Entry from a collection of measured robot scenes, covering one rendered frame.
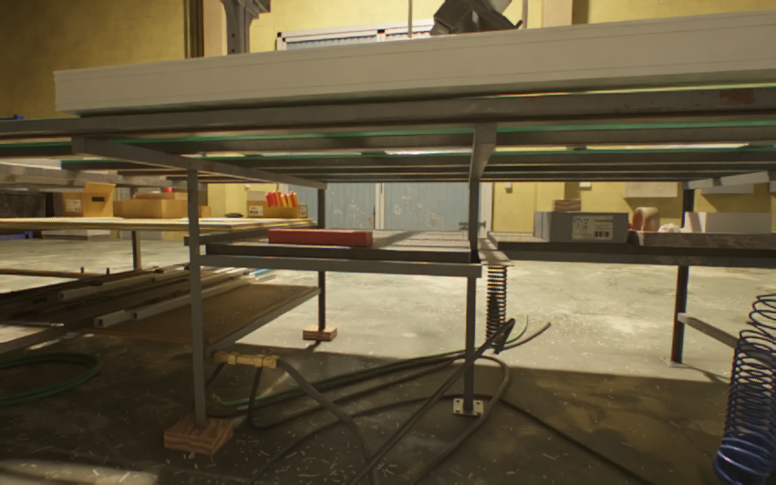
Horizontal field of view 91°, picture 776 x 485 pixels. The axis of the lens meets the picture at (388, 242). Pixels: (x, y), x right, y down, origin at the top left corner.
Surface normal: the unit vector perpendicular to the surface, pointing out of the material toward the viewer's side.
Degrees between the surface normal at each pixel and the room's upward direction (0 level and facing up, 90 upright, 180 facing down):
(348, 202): 90
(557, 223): 90
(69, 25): 90
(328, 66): 90
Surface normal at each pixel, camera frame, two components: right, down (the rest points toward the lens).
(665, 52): -0.21, 0.08
